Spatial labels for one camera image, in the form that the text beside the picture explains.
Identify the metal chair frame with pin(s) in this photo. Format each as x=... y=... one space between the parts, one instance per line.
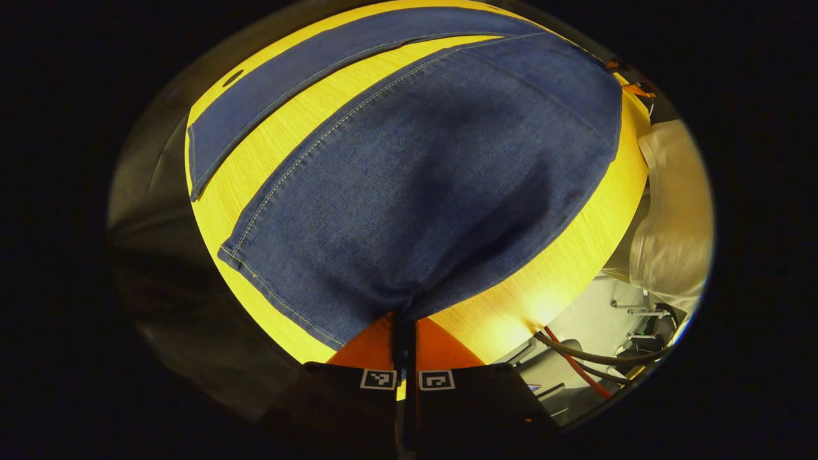
x=639 y=312

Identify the blue denim jeans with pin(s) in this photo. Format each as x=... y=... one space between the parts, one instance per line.
x=415 y=191

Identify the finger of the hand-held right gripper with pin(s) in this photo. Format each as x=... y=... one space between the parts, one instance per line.
x=639 y=91

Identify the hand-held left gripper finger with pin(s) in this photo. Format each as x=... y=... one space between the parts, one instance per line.
x=411 y=351
x=399 y=351

